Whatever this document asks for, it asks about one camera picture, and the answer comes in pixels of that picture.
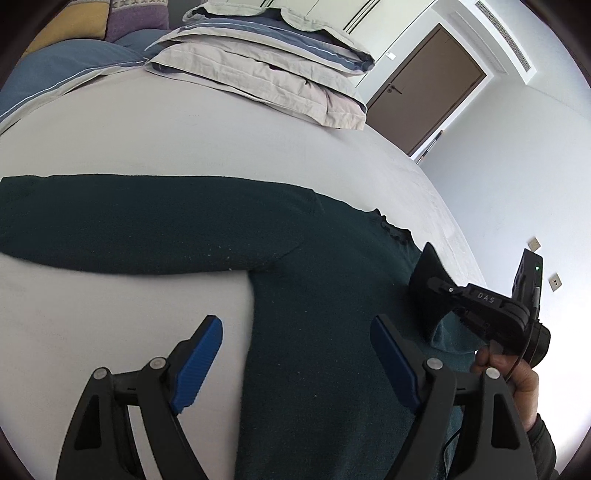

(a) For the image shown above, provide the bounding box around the dark green knit sweater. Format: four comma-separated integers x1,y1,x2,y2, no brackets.
1,175,475,479

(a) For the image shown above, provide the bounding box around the person's right hand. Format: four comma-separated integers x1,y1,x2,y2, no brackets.
471,346,539,432

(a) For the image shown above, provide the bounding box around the dark jacket right sleeve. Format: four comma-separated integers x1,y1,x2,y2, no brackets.
527,415,559,480

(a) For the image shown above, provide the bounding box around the white bed sheet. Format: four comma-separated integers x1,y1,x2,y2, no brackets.
0,62,491,480

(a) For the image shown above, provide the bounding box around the brown wooden door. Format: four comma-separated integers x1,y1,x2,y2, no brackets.
367,24,486,156

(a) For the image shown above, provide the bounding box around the ceiling air vent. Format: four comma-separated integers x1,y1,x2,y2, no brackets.
474,1,537,83

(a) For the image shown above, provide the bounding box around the white wardrobe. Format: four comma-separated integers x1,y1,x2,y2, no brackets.
249,0,434,61

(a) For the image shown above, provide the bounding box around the blue pillow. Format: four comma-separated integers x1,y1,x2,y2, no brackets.
1,29,166,131

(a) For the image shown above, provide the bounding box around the yellow patterned cushion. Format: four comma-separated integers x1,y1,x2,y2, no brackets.
24,0,111,56

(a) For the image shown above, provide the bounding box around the purple patterned cushion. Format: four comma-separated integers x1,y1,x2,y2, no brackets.
105,0,169,42

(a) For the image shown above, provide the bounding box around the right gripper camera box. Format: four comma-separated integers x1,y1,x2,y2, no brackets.
512,249,543,312

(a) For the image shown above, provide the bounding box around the beige wall socket lower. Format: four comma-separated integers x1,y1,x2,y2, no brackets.
548,273,562,291

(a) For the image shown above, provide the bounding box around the beige wall socket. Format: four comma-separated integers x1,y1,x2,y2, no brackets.
548,273,562,291
528,237,541,251

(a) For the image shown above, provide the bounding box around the beige wall socket upper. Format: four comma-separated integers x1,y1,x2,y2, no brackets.
528,237,541,251

